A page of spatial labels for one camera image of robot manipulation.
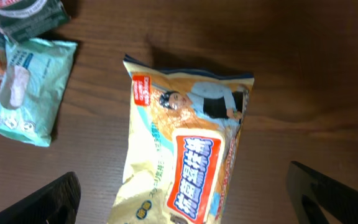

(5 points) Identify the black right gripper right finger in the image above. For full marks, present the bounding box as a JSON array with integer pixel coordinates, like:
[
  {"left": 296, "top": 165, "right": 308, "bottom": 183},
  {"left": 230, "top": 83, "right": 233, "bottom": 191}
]
[{"left": 286, "top": 161, "right": 358, "bottom": 224}]

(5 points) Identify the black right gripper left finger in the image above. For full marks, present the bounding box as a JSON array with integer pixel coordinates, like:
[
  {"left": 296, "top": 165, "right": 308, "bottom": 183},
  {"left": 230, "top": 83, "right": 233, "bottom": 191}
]
[{"left": 0, "top": 172, "right": 81, "bottom": 224}]

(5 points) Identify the mint green wipes pouch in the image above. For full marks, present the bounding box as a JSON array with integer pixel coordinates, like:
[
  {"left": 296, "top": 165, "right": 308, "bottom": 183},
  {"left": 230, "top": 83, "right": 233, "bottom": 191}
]
[{"left": 0, "top": 38, "right": 78, "bottom": 147}]

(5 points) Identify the cream wet wipes bag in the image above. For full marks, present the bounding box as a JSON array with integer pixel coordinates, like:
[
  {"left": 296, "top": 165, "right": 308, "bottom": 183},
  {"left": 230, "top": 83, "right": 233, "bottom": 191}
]
[{"left": 108, "top": 56, "right": 254, "bottom": 224}]

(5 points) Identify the dark green round-label box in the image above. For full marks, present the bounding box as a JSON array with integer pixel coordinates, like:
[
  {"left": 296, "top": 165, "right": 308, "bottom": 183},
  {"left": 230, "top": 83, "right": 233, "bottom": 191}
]
[{"left": 0, "top": 0, "right": 70, "bottom": 43}]

